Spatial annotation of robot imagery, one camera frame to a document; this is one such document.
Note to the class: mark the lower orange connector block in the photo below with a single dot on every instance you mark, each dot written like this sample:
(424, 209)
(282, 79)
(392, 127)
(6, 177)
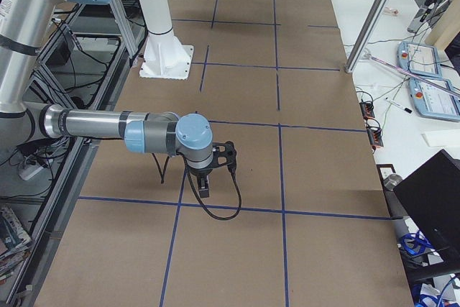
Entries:
(375, 136)

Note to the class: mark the handheld scanner device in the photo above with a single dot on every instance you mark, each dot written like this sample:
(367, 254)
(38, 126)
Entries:
(427, 11)

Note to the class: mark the upper blue teach pendant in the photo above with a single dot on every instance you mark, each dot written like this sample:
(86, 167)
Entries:
(419, 59)

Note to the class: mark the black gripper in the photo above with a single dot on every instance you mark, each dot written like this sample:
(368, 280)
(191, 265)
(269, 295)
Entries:
(200, 172)

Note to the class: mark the aluminium frame post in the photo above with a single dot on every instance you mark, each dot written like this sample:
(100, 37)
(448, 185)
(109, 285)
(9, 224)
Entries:
(365, 33)

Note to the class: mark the white foam block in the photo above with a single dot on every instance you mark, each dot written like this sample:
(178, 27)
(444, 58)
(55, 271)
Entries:
(443, 138)

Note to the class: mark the orange connector block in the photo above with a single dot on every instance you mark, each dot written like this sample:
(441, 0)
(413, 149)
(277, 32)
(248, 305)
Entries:
(375, 136)
(367, 109)

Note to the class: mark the black laptop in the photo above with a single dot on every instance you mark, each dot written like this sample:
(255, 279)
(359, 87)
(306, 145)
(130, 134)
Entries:
(430, 196)

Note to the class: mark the blue teach pendant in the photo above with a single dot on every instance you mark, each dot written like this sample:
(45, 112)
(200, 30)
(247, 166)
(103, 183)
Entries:
(431, 102)
(419, 59)

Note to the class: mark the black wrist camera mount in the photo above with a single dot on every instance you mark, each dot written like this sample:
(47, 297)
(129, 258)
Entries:
(224, 154)

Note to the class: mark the stack of books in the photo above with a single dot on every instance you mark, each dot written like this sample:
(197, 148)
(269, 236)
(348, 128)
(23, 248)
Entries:
(15, 242)

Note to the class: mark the metal cylinder weight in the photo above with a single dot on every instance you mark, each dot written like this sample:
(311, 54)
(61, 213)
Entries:
(391, 181)

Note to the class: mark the white camera pillar with base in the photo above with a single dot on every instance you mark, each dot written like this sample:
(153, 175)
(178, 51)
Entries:
(164, 56)

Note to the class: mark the black white marker pen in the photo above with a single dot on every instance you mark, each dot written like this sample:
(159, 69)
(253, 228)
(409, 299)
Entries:
(400, 106)

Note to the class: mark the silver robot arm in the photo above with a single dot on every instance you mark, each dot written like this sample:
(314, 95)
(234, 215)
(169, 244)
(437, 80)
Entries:
(23, 29)

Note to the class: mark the upper orange connector block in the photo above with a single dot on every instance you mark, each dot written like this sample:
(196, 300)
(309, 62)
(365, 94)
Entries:
(367, 109)

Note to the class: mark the lower blue teach pendant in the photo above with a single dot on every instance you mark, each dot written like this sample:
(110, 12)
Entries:
(431, 102)

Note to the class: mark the white power strip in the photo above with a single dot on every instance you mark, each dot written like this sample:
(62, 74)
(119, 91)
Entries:
(27, 172)

